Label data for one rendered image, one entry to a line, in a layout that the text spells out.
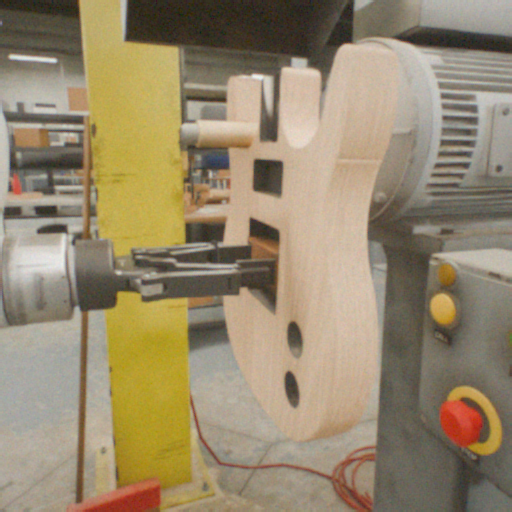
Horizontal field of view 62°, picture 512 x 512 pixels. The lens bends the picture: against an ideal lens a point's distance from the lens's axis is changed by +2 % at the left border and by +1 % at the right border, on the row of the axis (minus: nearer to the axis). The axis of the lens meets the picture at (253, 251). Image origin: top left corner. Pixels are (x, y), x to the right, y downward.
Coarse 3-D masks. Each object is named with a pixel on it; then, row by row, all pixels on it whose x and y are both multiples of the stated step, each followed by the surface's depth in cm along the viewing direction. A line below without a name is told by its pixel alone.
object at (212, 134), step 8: (200, 128) 52; (208, 128) 52; (216, 128) 53; (224, 128) 53; (232, 128) 53; (240, 128) 54; (248, 128) 54; (256, 128) 55; (200, 136) 52; (208, 136) 52; (216, 136) 53; (224, 136) 53; (232, 136) 53; (240, 136) 54; (248, 136) 54; (200, 144) 53; (208, 144) 53; (216, 144) 54; (224, 144) 54; (232, 144) 54; (240, 144) 55; (248, 144) 55
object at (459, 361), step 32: (448, 256) 44; (480, 256) 44; (480, 288) 39; (480, 320) 39; (448, 352) 43; (480, 352) 39; (448, 384) 43; (480, 384) 40; (416, 416) 49; (448, 448) 45; (480, 448) 40; (480, 480) 47
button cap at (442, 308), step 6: (432, 300) 44; (438, 300) 43; (444, 300) 42; (450, 300) 42; (432, 306) 44; (438, 306) 43; (444, 306) 42; (450, 306) 42; (432, 312) 44; (438, 312) 43; (444, 312) 42; (450, 312) 42; (438, 318) 43; (444, 318) 43; (450, 318) 42
